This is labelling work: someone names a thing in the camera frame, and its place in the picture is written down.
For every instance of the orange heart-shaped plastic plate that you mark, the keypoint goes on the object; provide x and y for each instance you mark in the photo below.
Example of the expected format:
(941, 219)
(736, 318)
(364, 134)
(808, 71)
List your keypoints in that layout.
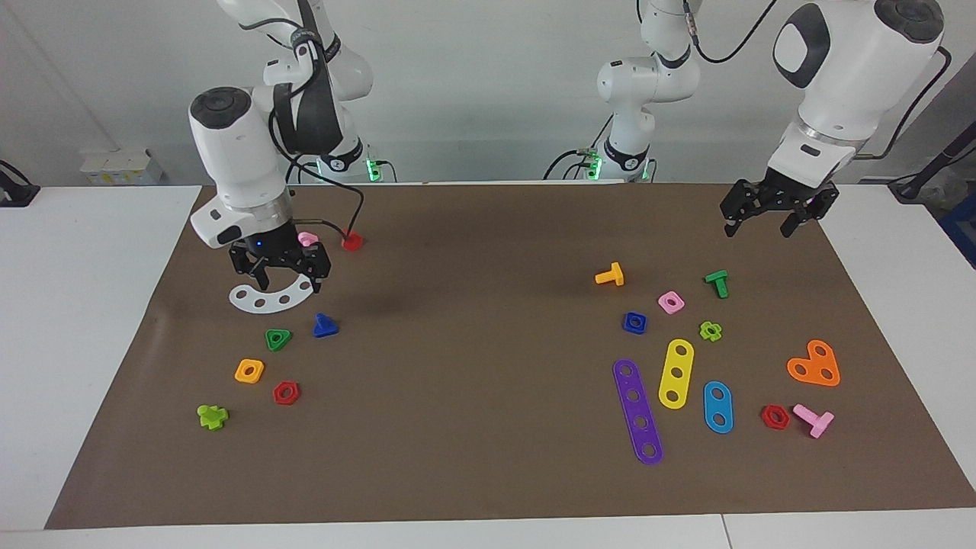
(813, 364)

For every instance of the red hexagonal-head plastic bolt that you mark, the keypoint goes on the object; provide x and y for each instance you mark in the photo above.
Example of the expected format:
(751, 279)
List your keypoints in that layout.
(351, 242)

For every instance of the black stand pole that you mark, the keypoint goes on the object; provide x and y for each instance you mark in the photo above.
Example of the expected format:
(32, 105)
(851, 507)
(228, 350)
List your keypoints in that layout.
(934, 168)

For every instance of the blue triangular-head plastic bolt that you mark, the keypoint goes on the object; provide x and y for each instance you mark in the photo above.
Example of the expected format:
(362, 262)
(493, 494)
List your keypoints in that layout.
(325, 326)

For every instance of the pink square plastic nut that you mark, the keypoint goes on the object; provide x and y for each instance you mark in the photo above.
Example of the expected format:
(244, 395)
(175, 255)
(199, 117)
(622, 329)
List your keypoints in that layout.
(662, 303)

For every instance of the purple four-hole plastic plate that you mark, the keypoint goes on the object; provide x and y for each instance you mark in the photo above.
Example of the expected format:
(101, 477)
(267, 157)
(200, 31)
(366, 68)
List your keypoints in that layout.
(636, 409)

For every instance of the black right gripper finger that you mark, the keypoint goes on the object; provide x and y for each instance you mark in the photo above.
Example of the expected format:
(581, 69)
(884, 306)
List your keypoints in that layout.
(317, 273)
(250, 273)

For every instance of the orange plastic bolt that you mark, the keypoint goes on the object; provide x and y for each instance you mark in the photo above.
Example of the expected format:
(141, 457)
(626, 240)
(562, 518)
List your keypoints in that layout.
(610, 275)

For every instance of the white box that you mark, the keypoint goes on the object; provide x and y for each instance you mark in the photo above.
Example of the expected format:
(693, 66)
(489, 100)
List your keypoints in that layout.
(122, 168)

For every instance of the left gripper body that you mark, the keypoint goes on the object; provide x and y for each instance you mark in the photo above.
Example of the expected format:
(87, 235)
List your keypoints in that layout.
(808, 164)

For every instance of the brown table mat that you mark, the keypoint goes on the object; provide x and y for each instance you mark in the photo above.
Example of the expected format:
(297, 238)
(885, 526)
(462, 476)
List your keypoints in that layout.
(488, 396)

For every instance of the orange square plastic nut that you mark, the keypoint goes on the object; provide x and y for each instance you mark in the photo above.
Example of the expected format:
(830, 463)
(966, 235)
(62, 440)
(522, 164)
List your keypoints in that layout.
(239, 372)

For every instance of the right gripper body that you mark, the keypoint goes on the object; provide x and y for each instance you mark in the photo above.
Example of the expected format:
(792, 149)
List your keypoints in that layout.
(244, 225)

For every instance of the lime cross-shaped plastic nut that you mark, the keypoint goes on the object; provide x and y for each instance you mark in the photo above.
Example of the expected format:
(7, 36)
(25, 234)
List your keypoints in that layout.
(704, 332)

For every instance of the blue crate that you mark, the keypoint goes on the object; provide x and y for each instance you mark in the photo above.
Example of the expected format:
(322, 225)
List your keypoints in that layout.
(962, 229)

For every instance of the white curved five-hole plate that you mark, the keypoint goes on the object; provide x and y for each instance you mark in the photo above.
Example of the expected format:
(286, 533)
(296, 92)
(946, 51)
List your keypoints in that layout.
(272, 306)

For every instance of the lime cross-head plastic bolt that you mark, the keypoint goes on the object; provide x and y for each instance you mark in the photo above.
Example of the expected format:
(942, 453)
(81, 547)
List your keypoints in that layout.
(213, 416)

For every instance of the green triangular plastic nut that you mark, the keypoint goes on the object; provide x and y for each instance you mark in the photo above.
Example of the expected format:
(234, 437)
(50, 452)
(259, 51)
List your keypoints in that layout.
(270, 335)

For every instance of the red hexagonal plastic nut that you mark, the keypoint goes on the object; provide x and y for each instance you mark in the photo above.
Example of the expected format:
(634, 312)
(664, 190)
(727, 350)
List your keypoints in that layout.
(765, 417)
(277, 394)

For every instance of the yellow three-hole plastic plate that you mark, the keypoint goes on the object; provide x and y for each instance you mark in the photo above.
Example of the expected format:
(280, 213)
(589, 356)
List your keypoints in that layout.
(677, 364)

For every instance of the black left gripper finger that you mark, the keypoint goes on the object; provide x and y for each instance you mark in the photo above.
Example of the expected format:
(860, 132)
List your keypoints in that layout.
(740, 204)
(808, 210)

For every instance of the black bracket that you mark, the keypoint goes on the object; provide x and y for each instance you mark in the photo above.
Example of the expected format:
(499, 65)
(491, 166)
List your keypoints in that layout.
(15, 191)

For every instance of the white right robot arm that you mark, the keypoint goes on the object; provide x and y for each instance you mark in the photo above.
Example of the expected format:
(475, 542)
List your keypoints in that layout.
(244, 152)

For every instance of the dark green plastic bolt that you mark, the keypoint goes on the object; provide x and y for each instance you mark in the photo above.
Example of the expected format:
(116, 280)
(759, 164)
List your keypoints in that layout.
(717, 283)

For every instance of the pink plastic bolt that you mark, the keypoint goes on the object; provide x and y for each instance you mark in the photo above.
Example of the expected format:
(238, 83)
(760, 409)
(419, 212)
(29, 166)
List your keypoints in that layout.
(813, 419)
(307, 239)

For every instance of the blue square plastic nut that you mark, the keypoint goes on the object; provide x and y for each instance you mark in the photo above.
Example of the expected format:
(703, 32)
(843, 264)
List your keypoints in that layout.
(626, 324)

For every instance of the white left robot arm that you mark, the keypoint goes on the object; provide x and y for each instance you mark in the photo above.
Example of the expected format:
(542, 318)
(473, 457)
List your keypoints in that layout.
(854, 69)

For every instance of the blue two-hole plastic plate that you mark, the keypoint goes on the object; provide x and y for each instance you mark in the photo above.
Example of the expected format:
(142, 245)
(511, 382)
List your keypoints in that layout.
(718, 406)

